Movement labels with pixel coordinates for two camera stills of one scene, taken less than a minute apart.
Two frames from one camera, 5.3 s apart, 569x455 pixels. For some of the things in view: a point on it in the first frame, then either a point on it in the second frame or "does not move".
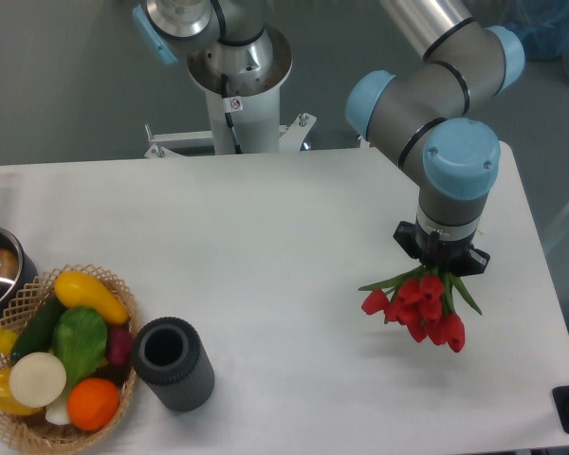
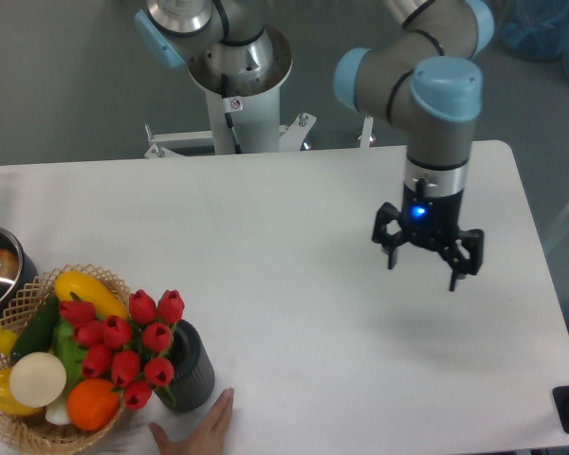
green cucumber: x=37 y=334 does not move
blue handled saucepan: x=9 y=263 does not move
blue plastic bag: x=552 y=29 does not move
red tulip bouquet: x=425 y=300 → x=131 y=350
